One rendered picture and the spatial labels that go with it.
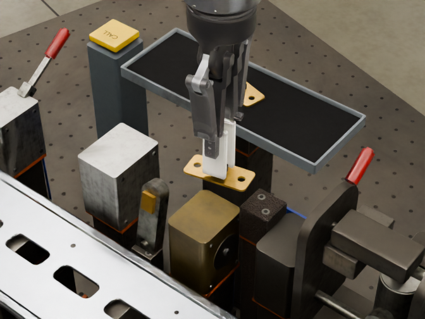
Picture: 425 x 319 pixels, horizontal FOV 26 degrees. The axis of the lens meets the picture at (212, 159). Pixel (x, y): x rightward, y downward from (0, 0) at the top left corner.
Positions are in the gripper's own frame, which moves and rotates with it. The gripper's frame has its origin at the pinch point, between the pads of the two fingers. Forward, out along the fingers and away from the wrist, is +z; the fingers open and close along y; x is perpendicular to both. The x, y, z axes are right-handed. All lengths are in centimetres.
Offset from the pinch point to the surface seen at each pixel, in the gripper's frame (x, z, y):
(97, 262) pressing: -20.0, 29.9, -1.0
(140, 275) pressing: -13.0, 30.0, -1.5
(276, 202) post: 2.7, 19.5, -14.2
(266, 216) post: 2.5, 19.7, -11.0
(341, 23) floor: -52, 116, -222
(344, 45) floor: -46, 117, -209
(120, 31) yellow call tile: -33.9, 11.7, -33.4
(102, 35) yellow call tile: -36.2, 11.7, -31.3
